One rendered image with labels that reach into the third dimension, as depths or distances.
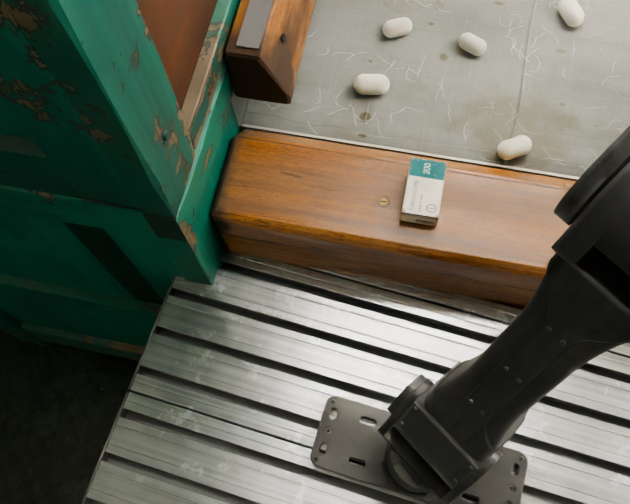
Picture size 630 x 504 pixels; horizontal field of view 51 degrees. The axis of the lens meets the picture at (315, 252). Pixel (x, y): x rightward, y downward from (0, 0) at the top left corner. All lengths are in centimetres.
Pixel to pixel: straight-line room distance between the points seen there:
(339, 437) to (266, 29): 39
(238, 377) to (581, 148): 43
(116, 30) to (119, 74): 3
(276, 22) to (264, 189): 16
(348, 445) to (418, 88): 38
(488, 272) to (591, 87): 25
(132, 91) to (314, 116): 31
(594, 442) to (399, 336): 21
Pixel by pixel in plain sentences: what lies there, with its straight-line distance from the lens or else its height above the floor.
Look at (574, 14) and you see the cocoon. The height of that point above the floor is 76.
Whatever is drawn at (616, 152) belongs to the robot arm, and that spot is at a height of 106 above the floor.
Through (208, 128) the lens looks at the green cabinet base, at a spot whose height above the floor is 83.
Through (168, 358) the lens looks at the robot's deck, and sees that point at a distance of 72.
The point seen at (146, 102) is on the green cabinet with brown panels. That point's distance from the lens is 48.
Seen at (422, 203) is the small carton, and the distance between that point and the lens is 63.
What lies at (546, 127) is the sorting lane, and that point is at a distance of 75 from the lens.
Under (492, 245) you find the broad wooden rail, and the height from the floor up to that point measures 76.
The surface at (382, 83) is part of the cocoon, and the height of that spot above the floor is 76.
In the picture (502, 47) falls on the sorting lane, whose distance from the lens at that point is 80.
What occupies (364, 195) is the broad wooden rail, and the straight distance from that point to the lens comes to 65.
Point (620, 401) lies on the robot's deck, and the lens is 74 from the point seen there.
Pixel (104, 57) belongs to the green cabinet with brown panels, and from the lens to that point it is 42.
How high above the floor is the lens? 135
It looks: 68 degrees down
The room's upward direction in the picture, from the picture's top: 6 degrees counter-clockwise
